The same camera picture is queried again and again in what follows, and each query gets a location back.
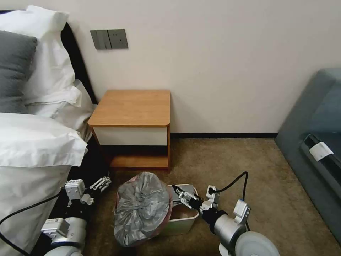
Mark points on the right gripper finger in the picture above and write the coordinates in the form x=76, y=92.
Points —
x=189, y=204
x=186, y=194

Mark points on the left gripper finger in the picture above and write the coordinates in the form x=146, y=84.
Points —
x=100, y=182
x=102, y=188

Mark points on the white plastic trash can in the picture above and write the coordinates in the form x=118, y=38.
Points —
x=181, y=222

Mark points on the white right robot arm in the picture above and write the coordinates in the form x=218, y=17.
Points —
x=247, y=241

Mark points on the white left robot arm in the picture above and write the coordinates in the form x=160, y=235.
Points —
x=70, y=229

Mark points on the grey tied garbage bag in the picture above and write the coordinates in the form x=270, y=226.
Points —
x=141, y=205

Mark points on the black bed base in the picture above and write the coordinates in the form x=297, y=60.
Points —
x=90, y=170

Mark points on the white nightstand drawer front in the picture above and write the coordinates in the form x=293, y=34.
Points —
x=130, y=136

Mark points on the white duvet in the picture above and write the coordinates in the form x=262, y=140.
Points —
x=29, y=160

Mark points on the black skirting board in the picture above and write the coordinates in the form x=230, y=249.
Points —
x=223, y=135

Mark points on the wooden nightstand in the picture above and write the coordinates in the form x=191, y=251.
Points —
x=133, y=109

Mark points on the flat white pillow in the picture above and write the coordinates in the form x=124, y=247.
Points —
x=69, y=106

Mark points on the white paper label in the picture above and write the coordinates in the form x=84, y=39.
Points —
x=321, y=151

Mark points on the black bed headboard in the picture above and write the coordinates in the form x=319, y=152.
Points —
x=77, y=56

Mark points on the large white pillow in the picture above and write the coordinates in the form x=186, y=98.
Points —
x=50, y=61

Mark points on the dark grey pillow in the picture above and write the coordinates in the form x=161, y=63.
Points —
x=13, y=72

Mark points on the grey upholstered sofa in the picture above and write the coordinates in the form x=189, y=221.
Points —
x=314, y=112

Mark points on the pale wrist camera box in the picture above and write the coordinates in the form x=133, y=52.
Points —
x=75, y=188
x=213, y=198

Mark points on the grey wall switch panel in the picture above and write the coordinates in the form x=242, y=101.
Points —
x=99, y=39

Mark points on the grey wall socket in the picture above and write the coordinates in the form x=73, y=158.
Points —
x=117, y=38

